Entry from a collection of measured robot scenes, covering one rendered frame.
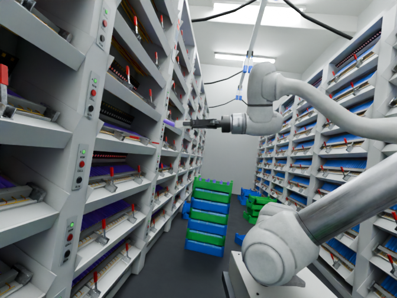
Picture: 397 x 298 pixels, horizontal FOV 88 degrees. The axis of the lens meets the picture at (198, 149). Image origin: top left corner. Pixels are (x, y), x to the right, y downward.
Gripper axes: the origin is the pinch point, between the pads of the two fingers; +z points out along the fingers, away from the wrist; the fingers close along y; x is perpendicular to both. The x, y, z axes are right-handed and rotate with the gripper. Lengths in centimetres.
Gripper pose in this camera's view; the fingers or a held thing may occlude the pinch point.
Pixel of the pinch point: (183, 124)
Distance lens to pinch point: 90.4
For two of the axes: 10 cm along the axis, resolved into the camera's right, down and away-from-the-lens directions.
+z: -10.0, 0.0, 0.7
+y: -0.7, -0.4, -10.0
